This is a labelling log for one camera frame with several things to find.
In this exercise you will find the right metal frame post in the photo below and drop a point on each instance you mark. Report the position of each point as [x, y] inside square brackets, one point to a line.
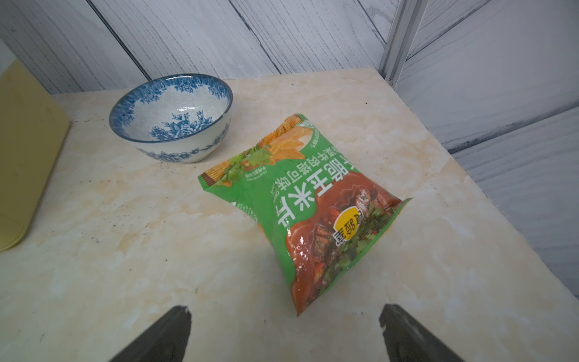
[403, 30]

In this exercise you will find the yellow bottom drawer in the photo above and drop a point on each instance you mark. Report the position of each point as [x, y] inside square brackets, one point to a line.
[25, 163]

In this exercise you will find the blue white porcelain bowl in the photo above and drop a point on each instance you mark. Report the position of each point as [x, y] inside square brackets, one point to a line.
[176, 118]

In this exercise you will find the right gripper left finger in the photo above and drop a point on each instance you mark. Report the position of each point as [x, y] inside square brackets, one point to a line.
[165, 340]

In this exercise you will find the green snack bag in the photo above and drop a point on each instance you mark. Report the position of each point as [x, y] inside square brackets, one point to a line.
[320, 214]

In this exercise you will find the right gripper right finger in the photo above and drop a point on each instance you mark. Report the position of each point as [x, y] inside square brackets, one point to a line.
[406, 339]

